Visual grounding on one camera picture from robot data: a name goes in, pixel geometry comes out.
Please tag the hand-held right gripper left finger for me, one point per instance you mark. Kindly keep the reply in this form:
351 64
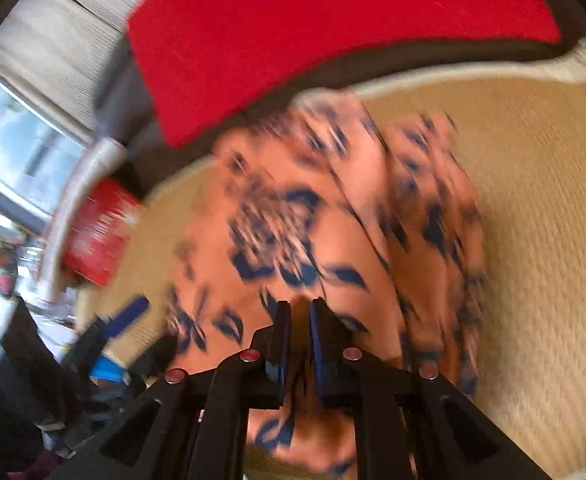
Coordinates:
283 345

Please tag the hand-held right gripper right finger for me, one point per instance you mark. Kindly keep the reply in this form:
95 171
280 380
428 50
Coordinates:
320 350

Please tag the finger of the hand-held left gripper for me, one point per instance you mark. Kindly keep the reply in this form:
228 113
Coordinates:
110 367
128 312

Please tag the orange floral blouse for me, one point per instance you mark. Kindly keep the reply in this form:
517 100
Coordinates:
323 220

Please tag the red gift box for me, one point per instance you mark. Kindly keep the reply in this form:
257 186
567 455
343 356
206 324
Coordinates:
103 235

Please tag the white plush cushion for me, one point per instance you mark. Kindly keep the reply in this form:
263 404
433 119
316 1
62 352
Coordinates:
100 156

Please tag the standing air conditioner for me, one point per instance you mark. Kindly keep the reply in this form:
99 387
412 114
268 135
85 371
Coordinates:
18 150

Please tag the woven bamboo mat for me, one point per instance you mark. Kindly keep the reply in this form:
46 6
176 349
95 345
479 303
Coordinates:
538 210

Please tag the beige dotted curtain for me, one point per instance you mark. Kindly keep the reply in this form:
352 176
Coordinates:
63 30

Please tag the brown leather sofa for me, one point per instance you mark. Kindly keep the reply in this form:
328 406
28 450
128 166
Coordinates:
423 64

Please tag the red blanket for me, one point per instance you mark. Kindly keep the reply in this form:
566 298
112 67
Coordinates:
323 35

